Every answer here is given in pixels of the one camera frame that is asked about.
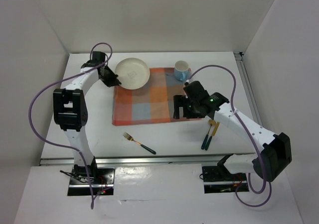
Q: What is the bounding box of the gold fork green handle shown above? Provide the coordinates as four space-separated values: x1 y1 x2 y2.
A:
123 132 157 155

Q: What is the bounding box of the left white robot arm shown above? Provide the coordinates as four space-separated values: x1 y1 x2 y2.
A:
53 59 121 184

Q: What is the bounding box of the aluminium right side rail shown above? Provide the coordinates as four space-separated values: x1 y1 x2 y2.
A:
233 51 272 155

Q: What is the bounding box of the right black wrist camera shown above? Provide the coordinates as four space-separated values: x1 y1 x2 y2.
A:
183 81 209 102

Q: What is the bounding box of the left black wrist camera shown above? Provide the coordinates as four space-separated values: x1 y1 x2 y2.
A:
90 51 107 65

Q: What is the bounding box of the checkered orange blue cloth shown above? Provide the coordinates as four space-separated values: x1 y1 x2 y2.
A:
112 68 188 126

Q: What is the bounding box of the aluminium rail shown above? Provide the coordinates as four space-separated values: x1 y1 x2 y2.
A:
233 51 272 155
38 153 274 166

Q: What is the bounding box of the gold knife green handle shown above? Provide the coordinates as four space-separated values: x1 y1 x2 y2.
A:
204 122 220 150

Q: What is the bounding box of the cream round plate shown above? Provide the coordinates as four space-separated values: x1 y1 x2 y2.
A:
114 58 150 90

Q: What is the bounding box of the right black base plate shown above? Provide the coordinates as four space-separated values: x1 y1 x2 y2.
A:
199 166 249 194

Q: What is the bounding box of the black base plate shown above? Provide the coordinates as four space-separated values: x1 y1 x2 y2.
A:
60 168 115 196
199 166 249 194

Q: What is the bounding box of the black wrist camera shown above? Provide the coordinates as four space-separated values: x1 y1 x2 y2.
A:
183 81 209 102
90 51 107 65

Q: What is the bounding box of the aluminium front rail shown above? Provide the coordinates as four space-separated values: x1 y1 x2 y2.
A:
38 153 274 166

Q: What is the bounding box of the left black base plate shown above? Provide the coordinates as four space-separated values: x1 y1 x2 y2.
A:
60 168 115 196

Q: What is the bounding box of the light blue mug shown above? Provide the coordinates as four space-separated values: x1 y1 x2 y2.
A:
174 60 189 82

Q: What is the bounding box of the gold spoon green handle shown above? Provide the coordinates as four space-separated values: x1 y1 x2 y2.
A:
201 119 216 150

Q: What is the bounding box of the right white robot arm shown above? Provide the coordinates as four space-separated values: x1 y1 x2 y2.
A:
173 93 292 182

